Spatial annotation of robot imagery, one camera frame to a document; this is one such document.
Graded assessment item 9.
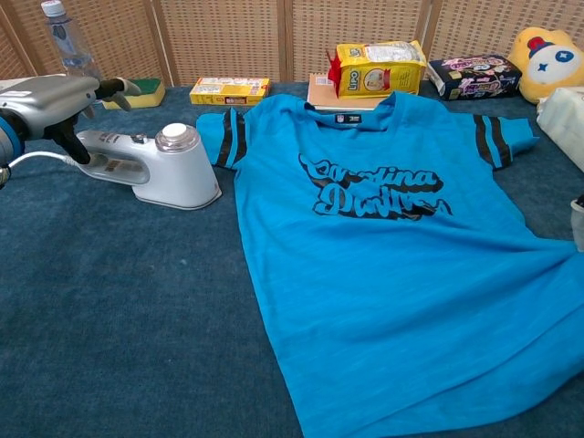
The blue printed t-shirt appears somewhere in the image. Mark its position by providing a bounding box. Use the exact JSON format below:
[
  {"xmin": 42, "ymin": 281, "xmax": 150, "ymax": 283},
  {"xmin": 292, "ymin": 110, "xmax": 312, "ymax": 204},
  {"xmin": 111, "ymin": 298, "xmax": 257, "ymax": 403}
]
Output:
[{"xmin": 195, "ymin": 90, "xmax": 584, "ymax": 438}]

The yellow snack bag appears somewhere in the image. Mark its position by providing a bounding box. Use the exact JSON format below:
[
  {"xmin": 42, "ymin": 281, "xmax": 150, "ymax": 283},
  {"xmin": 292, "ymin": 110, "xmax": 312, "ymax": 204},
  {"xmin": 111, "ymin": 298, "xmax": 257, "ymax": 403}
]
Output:
[{"xmin": 325, "ymin": 39, "xmax": 428, "ymax": 99}]

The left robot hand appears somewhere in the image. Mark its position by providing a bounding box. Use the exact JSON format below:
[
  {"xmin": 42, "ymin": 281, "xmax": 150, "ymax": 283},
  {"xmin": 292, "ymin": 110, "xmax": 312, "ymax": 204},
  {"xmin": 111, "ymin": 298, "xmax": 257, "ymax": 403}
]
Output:
[{"xmin": 0, "ymin": 75, "xmax": 142, "ymax": 166}]

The tan spiral notebook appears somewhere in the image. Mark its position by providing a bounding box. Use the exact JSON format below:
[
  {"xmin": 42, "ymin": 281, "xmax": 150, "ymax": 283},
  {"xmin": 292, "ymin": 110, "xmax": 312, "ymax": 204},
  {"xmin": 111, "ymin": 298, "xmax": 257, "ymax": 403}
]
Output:
[{"xmin": 306, "ymin": 72, "xmax": 389, "ymax": 112}]

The green and yellow sponge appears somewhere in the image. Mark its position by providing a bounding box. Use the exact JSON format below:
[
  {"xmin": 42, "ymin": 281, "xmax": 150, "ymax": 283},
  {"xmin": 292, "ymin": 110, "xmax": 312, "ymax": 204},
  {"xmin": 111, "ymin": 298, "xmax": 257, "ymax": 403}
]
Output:
[{"xmin": 102, "ymin": 78, "xmax": 167, "ymax": 110}]

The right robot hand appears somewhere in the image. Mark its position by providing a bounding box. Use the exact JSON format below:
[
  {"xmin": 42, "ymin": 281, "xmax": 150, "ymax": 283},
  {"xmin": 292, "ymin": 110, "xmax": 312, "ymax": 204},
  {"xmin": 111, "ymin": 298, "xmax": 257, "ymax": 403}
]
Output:
[{"xmin": 569, "ymin": 193, "xmax": 584, "ymax": 253}]

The long white wipes pack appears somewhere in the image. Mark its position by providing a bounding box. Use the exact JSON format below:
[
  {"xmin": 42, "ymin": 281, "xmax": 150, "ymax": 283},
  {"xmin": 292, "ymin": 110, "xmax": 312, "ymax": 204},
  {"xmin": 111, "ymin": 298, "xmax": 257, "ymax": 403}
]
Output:
[{"xmin": 536, "ymin": 86, "xmax": 584, "ymax": 173}]

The dark teal table cloth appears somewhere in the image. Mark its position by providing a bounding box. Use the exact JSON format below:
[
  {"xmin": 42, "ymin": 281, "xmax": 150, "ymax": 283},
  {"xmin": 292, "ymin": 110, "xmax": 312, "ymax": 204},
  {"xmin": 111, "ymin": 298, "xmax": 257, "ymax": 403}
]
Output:
[{"xmin": 0, "ymin": 80, "xmax": 584, "ymax": 438}]

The clear plastic water bottle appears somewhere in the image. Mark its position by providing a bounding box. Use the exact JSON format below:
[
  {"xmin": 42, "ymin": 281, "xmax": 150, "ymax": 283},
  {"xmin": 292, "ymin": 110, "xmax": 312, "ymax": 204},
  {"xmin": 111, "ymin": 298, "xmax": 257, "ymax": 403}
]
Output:
[{"xmin": 40, "ymin": 0, "xmax": 104, "ymax": 81}]

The white handheld garment steamer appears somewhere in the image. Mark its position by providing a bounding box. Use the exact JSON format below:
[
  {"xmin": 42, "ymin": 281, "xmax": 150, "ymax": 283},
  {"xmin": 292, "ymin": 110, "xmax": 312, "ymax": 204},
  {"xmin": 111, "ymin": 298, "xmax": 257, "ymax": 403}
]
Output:
[{"xmin": 75, "ymin": 122, "xmax": 224, "ymax": 212}]

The yellow plush toy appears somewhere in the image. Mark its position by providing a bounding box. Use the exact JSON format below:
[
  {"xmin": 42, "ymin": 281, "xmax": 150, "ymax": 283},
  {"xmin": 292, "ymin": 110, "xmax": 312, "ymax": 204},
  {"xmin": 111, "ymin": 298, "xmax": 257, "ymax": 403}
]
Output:
[{"xmin": 506, "ymin": 26, "xmax": 584, "ymax": 105}]

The dark purple pad pack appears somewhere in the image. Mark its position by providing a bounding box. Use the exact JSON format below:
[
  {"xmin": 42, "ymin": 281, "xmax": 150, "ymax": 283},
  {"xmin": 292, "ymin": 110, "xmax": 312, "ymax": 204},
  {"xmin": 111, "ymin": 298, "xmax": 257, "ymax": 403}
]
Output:
[{"xmin": 427, "ymin": 54, "xmax": 523, "ymax": 101}]

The wicker folding screen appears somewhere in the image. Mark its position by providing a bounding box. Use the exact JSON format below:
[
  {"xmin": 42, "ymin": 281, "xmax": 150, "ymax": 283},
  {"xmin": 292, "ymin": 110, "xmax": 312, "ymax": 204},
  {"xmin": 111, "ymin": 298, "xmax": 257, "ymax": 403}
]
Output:
[{"xmin": 0, "ymin": 0, "xmax": 584, "ymax": 89}]

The yellow orange small box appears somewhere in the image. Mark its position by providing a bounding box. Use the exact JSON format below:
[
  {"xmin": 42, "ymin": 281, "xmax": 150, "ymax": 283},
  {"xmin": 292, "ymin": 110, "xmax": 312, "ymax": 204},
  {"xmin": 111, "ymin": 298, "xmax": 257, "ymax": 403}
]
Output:
[{"xmin": 189, "ymin": 76, "xmax": 271, "ymax": 107}]

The white steamer power cord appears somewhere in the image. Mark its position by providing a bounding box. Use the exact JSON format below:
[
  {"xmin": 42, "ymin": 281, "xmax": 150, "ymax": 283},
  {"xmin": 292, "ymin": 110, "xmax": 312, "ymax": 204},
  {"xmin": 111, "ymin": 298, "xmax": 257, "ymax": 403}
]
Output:
[{"xmin": 8, "ymin": 151, "xmax": 77, "ymax": 172}]

